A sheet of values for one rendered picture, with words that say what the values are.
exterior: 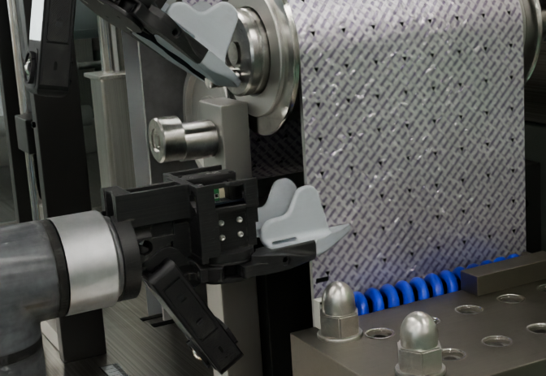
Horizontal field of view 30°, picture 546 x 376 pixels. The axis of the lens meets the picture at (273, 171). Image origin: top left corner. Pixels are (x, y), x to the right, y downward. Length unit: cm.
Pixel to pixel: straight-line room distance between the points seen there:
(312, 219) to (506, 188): 22
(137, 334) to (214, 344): 42
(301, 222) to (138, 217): 14
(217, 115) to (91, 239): 20
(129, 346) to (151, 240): 42
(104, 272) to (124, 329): 50
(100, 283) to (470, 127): 37
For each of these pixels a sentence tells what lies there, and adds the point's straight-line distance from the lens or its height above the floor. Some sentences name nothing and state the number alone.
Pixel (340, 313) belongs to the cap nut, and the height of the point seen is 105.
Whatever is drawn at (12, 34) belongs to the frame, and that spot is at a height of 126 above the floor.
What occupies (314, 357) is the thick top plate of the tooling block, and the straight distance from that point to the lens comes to 81.
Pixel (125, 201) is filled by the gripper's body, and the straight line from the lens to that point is 78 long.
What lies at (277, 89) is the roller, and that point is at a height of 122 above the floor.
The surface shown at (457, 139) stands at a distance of 94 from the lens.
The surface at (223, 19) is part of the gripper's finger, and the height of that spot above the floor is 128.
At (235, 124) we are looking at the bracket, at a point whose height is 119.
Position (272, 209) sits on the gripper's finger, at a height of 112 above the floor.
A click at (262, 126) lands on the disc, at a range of 89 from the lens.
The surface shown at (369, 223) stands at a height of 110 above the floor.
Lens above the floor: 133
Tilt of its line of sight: 12 degrees down
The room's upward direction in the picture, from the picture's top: 4 degrees counter-clockwise
